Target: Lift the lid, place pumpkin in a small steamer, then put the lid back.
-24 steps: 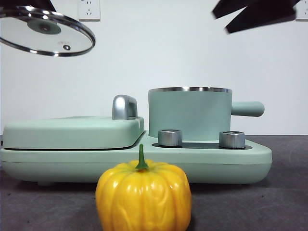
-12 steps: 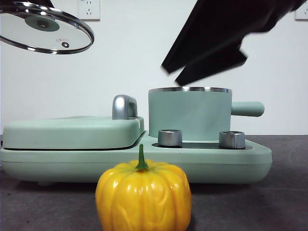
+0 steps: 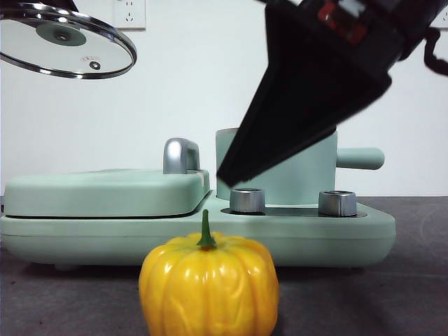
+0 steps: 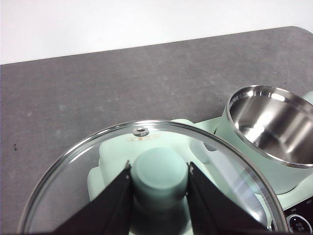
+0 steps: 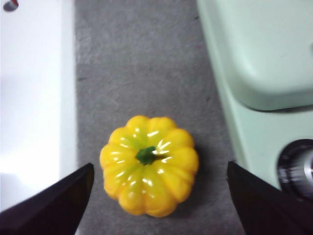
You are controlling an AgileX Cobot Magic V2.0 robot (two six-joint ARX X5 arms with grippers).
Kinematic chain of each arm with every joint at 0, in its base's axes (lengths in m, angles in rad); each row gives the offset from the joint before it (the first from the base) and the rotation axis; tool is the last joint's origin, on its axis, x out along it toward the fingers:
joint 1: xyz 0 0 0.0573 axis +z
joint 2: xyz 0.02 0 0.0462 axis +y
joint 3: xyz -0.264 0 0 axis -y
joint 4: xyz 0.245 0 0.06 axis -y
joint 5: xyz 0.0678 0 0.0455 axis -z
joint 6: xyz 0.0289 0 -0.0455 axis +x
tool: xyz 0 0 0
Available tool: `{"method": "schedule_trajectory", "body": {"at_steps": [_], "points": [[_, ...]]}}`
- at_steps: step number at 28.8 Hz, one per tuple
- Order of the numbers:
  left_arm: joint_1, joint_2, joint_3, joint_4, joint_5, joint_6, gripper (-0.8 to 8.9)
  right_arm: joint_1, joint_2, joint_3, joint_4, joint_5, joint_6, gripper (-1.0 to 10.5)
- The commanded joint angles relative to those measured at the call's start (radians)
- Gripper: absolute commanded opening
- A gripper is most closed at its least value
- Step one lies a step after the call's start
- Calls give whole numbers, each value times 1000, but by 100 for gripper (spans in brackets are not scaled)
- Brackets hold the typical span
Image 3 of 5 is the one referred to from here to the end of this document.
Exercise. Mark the white wall socket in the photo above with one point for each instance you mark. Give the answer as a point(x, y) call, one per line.
point(442, 21)
point(131, 15)

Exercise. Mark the yellow toy pumpkin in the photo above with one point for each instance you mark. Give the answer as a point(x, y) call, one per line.
point(210, 287)

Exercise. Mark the silver control knob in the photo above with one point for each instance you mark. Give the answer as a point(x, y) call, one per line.
point(246, 201)
point(337, 203)

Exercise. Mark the glass pot lid green knob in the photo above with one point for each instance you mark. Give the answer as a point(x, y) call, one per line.
point(63, 42)

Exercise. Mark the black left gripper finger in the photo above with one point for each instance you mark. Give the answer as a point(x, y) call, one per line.
point(68, 5)

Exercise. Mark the green breakfast machine base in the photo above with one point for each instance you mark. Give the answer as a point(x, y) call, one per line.
point(280, 241)

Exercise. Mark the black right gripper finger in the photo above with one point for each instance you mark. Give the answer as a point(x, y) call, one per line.
point(301, 98)

